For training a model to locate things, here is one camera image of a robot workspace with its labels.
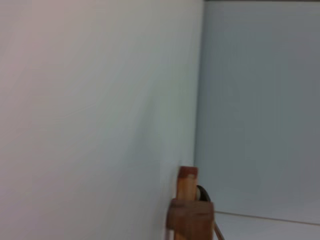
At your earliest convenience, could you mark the glossy orange wooden block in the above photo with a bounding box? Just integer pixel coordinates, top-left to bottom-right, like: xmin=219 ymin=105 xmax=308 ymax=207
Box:
xmin=176 ymin=165 xmax=200 ymax=202

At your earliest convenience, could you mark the matte brown wooden block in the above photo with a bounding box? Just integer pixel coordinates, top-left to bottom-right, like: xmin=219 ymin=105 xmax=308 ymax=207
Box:
xmin=165 ymin=199 xmax=216 ymax=240

